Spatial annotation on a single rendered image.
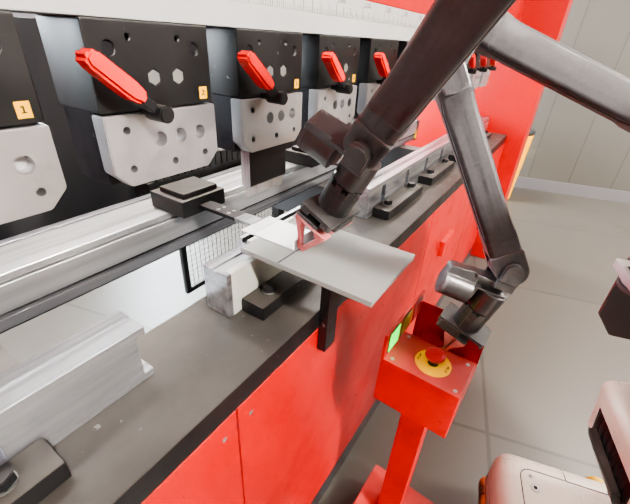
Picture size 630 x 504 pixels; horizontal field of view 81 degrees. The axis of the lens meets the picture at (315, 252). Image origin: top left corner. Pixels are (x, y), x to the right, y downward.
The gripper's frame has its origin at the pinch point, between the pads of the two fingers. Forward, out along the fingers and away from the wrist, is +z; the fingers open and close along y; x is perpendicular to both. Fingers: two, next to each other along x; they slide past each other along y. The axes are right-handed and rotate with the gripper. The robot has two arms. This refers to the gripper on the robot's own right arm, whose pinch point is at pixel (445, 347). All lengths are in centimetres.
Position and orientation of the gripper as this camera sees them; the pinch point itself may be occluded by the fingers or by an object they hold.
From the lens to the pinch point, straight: 91.5
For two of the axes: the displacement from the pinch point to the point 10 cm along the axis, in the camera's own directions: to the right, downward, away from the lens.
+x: -6.0, 3.7, -7.1
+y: -7.5, -5.6, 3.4
